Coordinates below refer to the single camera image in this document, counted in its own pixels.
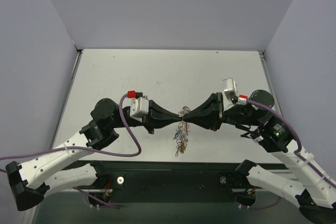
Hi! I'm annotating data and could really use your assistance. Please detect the large metal keyring band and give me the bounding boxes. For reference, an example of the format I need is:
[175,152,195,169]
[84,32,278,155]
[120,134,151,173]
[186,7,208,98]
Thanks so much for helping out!
[173,106,191,147]

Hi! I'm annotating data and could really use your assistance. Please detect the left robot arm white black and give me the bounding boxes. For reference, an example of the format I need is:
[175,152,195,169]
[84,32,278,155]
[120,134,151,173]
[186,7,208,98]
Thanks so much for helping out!
[5,94,183,211]

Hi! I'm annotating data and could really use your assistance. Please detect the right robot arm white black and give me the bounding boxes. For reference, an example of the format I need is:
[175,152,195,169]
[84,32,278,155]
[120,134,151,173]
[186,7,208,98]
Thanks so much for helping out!
[183,90,335,223]

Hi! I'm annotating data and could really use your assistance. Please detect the yellow key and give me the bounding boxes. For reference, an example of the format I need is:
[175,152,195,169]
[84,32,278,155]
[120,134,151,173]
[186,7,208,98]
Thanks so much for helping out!
[175,142,186,157]

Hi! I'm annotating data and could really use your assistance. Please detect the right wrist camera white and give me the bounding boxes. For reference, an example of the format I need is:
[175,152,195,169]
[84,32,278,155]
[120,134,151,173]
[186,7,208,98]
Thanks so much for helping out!
[223,78,248,111]

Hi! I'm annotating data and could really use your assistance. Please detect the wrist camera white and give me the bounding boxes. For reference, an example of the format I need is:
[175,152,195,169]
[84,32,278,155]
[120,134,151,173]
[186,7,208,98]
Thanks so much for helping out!
[223,78,248,111]
[127,91,149,119]

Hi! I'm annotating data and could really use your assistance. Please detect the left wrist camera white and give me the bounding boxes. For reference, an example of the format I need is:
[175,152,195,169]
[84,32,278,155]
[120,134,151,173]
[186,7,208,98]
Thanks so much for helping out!
[127,91,149,119]

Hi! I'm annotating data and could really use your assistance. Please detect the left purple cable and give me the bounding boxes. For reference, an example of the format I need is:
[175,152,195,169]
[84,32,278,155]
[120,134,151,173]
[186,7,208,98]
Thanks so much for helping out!
[0,95,142,209]

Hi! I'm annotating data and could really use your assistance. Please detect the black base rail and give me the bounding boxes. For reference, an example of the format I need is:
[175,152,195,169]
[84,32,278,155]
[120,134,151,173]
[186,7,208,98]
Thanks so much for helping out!
[80,161,253,204]

